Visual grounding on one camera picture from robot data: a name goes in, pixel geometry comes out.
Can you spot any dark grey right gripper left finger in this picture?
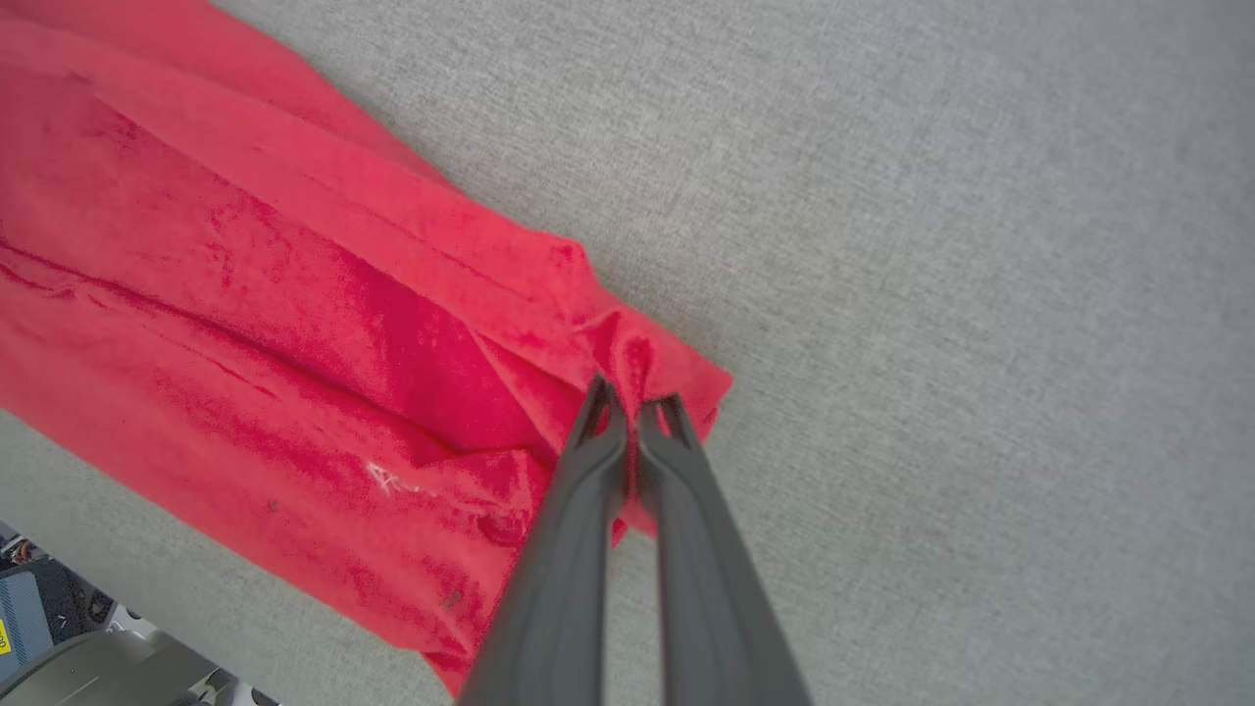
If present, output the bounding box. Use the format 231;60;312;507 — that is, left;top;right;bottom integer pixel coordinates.
455;375;629;706

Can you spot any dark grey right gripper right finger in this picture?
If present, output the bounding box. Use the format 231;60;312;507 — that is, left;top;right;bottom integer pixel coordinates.
636;393;814;706

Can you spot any grey fabric sofa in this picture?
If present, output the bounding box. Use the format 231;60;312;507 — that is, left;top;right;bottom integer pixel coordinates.
0;0;1255;706

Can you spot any red white-sleeved t-shirt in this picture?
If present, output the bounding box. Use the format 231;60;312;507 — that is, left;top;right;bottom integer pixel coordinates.
0;0;734;697

